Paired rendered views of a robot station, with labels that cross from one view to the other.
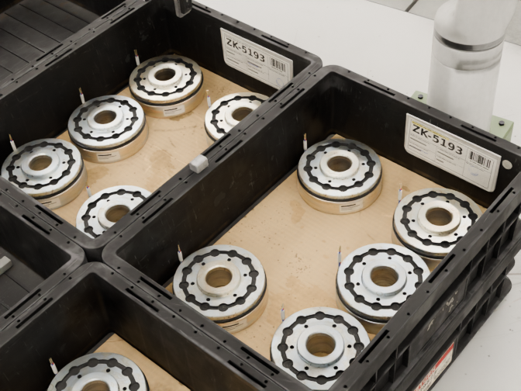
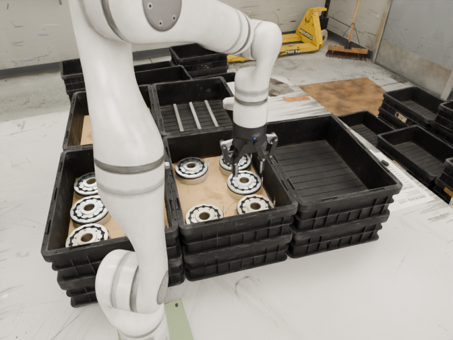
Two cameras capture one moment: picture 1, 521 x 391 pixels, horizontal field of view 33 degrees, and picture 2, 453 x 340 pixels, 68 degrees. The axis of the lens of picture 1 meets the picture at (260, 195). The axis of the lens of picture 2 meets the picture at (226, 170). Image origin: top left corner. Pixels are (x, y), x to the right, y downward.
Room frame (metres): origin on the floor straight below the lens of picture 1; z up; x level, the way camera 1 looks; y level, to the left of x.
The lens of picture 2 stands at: (1.23, -0.48, 1.53)
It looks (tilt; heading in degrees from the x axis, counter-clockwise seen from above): 39 degrees down; 121
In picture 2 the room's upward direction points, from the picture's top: straight up
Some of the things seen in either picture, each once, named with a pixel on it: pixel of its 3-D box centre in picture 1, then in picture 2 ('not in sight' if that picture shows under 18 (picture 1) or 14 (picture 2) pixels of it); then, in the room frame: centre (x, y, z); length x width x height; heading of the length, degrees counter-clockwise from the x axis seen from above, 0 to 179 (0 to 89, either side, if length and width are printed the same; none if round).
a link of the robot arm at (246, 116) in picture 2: not in sight; (248, 102); (0.93, 0.11, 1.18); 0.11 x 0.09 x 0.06; 136
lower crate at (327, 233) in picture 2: not in sight; (310, 193); (1.04, 0.36, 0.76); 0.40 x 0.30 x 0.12; 136
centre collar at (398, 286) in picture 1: (384, 277); (89, 208); (0.57, -0.12, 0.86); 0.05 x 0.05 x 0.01
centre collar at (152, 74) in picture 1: (164, 75); (255, 206); (0.96, 0.12, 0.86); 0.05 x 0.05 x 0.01
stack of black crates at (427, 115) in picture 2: not in sight; (412, 124); (1.29, 1.87, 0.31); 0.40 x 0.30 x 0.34; 143
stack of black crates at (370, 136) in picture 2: not in sight; (363, 143); (1.05, 1.55, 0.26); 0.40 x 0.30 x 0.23; 143
